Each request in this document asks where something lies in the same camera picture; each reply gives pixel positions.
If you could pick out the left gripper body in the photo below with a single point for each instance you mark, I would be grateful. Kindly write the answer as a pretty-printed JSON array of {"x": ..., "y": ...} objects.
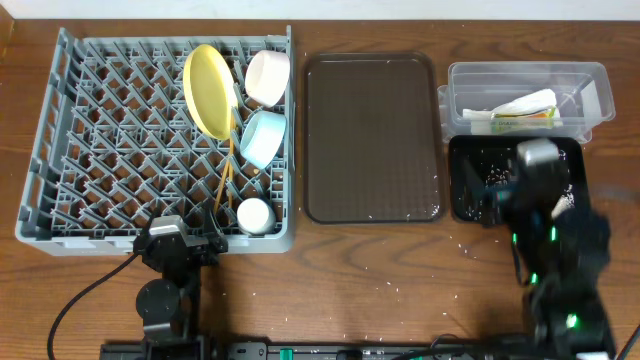
[{"x": 195, "y": 247}]

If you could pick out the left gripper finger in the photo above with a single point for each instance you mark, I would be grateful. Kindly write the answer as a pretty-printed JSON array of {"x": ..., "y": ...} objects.
[
  {"x": 212, "y": 231},
  {"x": 145, "y": 230}
]

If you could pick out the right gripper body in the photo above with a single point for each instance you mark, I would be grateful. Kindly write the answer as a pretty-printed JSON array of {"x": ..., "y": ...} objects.
[{"x": 499, "y": 203}]

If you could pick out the wooden chopstick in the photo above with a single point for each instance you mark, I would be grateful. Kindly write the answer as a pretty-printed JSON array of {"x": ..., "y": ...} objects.
[
  {"x": 231, "y": 170},
  {"x": 221, "y": 186}
]

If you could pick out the white paper cup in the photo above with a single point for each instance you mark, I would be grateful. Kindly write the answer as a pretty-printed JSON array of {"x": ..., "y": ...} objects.
[{"x": 255, "y": 217}]

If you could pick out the green orange snack wrapper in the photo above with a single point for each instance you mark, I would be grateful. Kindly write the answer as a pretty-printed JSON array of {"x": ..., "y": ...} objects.
[{"x": 537, "y": 110}]

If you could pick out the light blue bowl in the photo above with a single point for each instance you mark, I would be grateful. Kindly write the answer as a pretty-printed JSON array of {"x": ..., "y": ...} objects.
[{"x": 262, "y": 138}]

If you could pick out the yellow plate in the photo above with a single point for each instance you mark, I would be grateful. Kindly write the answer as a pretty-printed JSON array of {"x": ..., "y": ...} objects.
[{"x": 209, "y": 91}]

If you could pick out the pink bowl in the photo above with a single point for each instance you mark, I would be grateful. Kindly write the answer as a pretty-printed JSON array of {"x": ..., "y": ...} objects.
[{"x": 267, "y": 77}]

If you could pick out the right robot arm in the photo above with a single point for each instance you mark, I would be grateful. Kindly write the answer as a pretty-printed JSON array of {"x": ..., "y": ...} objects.
[{"x": 558, "y": 260}]

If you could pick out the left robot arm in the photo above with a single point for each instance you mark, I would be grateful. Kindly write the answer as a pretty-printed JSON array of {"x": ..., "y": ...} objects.
[{"x": 169, "y": 306}]

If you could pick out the spilled rice pile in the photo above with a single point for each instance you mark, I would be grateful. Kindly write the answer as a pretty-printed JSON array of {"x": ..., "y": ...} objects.
[{"x": 500, "y": 188}]

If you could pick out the black rectangular tray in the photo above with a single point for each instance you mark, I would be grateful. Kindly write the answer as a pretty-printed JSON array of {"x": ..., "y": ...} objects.
[{"x": 493, "y": 158}]

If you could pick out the clear plastic bin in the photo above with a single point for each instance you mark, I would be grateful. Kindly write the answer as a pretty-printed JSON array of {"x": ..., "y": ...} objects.
[{"x": 583, "y": 93}]

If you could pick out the grey dish rack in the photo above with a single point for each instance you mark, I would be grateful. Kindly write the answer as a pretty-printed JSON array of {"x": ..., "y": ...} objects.
[{"x": 115, "y": 141}]

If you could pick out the dark brown serving tray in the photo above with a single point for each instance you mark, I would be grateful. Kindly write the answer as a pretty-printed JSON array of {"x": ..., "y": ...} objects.
[{"x": 373, "y": 151}]

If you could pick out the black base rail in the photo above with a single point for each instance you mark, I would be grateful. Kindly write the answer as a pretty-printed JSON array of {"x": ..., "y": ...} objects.
[{"x": 263, "y": 351}]

